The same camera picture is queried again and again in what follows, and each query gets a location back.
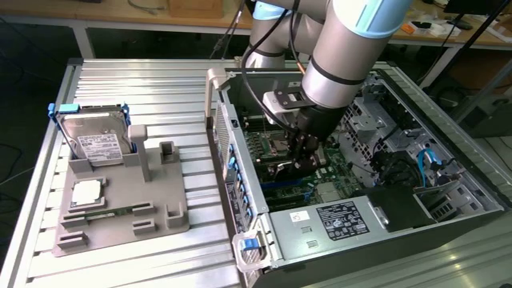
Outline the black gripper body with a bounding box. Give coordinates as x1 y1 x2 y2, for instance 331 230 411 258
293 104 348 145

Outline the CPU socket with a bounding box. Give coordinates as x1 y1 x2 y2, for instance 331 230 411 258
267 133 295 155

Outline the green motherboard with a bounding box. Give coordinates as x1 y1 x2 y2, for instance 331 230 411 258
239 116 361 211

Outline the silver disk bay cage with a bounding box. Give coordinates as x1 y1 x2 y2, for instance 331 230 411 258
339 95 401 169

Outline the silver chipset heat sink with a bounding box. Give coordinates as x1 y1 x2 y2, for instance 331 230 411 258
315 182 347 203

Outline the black expansion slot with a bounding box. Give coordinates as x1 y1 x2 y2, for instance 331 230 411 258
265 194 309 211

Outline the silver power supply unit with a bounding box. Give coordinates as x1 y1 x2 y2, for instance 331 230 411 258
269 196 391 262

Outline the black round object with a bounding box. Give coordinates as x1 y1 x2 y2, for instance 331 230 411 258
435 86 461 107

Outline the black open PC case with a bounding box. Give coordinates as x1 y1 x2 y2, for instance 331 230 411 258
205 67 512 288

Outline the white and orange box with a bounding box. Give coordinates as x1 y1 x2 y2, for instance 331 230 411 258
399 19 459 37

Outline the black box on floor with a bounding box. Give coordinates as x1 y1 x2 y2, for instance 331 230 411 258
459 95 512 139

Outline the grey metal stand leg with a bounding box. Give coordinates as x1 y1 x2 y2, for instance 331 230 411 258
449 58 512 122

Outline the grey plastic parts rack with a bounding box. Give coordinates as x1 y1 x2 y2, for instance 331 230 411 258
51 124 191 258

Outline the black tripod pole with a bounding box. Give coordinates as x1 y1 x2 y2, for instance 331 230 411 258
417 0 507 86

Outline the green RAM stick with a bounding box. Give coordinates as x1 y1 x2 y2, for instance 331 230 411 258
63 206 135 220

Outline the silver CPU chip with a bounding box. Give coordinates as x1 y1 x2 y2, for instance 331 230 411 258
71 179 105 208

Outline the black monitor with stand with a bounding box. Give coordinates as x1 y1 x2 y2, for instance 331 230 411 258
443 0 512 30

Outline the wooden workbench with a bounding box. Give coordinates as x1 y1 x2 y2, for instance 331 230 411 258
0 0 512 88

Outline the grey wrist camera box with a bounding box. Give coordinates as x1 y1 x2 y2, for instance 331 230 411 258
261 88 317 125

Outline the black power wire bundle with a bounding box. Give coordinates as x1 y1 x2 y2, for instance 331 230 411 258
369 148 421 188

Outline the black robot wrist cable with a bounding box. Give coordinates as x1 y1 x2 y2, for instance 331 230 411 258
239 0 305 136

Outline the blue disk wire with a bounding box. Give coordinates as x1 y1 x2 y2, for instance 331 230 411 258
417 148 443 188

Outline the silver slanted drive bracket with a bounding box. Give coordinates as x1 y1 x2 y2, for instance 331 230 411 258
413 179 471 223

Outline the thin hanging cable with plug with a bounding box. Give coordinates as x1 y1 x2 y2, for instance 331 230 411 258
208 0 245 61

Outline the hard disk in blue bracket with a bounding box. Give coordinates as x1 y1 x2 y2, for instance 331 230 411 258
47 101 135 167

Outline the pale coiled cable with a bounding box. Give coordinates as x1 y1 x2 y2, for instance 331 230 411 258
127 0 165 10

